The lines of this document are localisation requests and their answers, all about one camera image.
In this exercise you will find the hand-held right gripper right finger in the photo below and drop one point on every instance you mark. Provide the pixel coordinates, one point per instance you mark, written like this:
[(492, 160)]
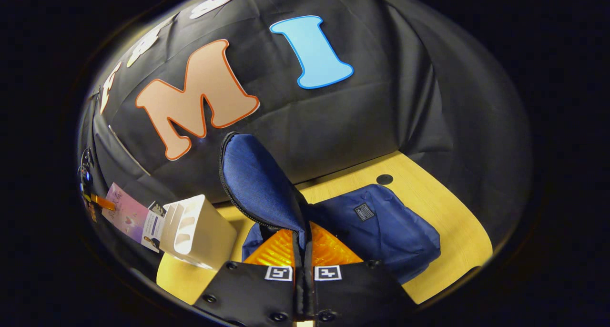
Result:
[(357, 293)]

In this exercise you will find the black backdrop cloth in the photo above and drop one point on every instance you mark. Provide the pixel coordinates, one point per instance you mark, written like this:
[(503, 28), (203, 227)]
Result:
[(333, 117)]

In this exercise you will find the white bookshelf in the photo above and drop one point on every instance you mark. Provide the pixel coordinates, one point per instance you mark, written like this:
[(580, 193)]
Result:
[(200, 231)]

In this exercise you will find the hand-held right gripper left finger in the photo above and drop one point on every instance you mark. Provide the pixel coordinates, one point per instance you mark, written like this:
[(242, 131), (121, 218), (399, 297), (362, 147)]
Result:
[(248, 293)]

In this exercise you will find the blue schoolbag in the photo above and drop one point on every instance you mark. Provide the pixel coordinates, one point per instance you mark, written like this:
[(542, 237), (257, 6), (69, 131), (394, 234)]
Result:
[(257, 184)]

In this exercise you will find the pink purple book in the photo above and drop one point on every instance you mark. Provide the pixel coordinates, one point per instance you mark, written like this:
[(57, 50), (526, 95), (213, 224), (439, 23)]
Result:
[(126, 212)]

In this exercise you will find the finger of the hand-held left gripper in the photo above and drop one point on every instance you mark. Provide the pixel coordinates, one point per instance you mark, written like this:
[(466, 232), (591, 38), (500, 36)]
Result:
[(102, 202)]

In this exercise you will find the black round table grommet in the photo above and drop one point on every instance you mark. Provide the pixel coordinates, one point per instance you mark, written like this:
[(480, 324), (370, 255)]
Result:
[(384, 179)]

